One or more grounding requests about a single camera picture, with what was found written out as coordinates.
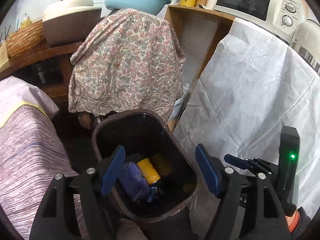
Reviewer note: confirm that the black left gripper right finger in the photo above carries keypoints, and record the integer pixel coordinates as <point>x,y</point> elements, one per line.
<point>264,216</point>

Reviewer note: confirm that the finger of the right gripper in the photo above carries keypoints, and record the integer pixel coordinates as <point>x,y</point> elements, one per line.
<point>237,162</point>

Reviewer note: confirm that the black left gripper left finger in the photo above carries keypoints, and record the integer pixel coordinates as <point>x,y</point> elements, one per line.
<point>56,216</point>

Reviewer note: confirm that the yellow round can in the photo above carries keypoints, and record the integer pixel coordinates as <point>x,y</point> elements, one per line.
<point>148,171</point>

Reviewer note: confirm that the brown trash bin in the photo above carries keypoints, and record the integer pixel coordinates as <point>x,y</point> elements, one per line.
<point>144,134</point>

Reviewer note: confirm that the hand with orange glove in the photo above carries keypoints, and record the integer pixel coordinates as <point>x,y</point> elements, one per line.
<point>298,223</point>

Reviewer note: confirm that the purple striped tablecloth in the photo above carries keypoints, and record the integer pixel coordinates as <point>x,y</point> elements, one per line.
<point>31,152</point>

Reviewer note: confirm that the white plastic sheet cover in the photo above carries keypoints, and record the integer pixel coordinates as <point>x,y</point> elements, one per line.
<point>253,85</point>

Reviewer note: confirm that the purple carton in bin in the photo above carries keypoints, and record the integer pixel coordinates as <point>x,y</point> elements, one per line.
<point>133,181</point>

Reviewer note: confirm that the white electric kettle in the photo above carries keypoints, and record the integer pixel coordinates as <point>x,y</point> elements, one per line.
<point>306,42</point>

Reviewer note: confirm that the wooden side shelf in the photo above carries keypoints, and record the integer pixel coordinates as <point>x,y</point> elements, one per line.
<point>198,31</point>

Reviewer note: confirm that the dark wooden counter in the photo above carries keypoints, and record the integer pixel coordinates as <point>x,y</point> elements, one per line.
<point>58,92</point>

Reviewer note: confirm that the paisley patterned cloth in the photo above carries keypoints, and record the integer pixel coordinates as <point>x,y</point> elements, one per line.
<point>130,60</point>

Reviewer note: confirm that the white microwave oven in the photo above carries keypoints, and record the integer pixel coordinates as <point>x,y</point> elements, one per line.
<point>280,17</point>

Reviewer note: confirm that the beige utensil holder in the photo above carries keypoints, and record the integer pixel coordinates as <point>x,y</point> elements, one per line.
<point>4,57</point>

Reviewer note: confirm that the woven basket sink bowl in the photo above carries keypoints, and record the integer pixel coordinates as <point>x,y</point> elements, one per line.
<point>25,39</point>

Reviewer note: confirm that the brown white lidded bin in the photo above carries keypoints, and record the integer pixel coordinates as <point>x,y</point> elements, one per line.
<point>69,21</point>

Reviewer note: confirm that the yellow soap dispenser bottle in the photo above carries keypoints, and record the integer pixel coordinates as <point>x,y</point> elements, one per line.
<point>26,21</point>

